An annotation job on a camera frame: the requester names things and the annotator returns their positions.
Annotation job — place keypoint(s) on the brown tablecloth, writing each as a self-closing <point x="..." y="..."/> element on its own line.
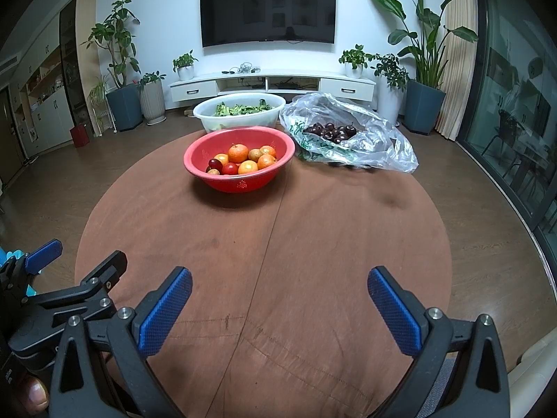
<point x="304" y="248"/>

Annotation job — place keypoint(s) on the plant in tall white pot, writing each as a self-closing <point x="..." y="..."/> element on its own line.
<point x="389" y="98"/>

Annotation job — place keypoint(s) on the red plastic basin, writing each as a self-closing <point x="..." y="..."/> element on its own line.
<point x="243" y="183"/>

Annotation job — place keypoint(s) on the white storage cabinet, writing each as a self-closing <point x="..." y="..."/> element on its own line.
<point x="48" y="117"/>

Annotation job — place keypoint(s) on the small potted plant white pot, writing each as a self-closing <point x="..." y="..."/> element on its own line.
<point x="354" y="64"/>
<point x="185" y="70"/>

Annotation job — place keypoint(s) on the green leafy vegetables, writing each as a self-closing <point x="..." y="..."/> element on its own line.
<point x="241" y="109"/>

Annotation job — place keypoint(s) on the red bin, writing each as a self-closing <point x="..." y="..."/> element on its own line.
<point x="80" y="136"/>

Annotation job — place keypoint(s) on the tall plant in blue-grey pot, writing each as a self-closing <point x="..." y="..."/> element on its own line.
<point x="125" y="106"/>

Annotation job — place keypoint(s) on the large-leaf plant in blue pot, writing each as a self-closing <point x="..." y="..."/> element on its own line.
<point x="426" y="106"/>

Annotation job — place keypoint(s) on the dark glass cabinet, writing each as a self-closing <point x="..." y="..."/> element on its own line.
<point x="72" y="69"/>

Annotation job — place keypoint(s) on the grey mesh chair seat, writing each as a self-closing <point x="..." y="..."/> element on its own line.
<point x="437" y="387"/>

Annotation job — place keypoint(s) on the white plastic basin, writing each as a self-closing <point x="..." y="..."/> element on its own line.
<point x="209" y="119"/>

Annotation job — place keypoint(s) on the cream sofa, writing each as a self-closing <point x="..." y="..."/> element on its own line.
<point x="533" y="374"/>

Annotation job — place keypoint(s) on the wall-mounted black television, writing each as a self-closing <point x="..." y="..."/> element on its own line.
<point x="267" y="11"/>

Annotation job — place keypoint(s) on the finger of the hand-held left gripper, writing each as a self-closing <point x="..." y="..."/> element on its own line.
<point x="100" y="283"/>
<point x="43" y="254"/>

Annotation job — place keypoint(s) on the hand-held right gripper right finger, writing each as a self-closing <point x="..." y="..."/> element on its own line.
<point x="394" y="309"/>

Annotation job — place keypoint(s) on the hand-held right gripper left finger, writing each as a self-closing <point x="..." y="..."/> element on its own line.
<point x="163" y="313"/>

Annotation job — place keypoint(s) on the white television cabinet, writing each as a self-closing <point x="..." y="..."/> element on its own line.
<point x="193" y="89"/>

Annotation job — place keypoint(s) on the brown wooden door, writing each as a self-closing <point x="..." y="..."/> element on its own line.
<point x="9" y="139"/>

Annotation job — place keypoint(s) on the person's left hand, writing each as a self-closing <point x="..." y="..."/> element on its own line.
<point x="35" y="396"/>

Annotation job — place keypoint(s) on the mandarin with stem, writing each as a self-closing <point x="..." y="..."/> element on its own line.
<point x="238" y="154"/>

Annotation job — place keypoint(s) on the red tomato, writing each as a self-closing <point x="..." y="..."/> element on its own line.
<point x="229" y="169"/>

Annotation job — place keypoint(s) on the beige curtain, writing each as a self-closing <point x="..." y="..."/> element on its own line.
<point x="461" y="61"/>

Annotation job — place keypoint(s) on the glass sliding door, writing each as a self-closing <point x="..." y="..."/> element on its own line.
<point x="509" y="104"/>

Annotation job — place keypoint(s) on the clear plastic bag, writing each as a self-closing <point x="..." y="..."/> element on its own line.
<point x="383" y="148"/>

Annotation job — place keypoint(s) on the plant in ribbed white pot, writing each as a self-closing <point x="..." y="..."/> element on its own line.
<point x="153" y="100"/>

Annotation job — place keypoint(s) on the pile of dark cherries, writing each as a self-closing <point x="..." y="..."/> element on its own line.
<point x="330" y="133"/>

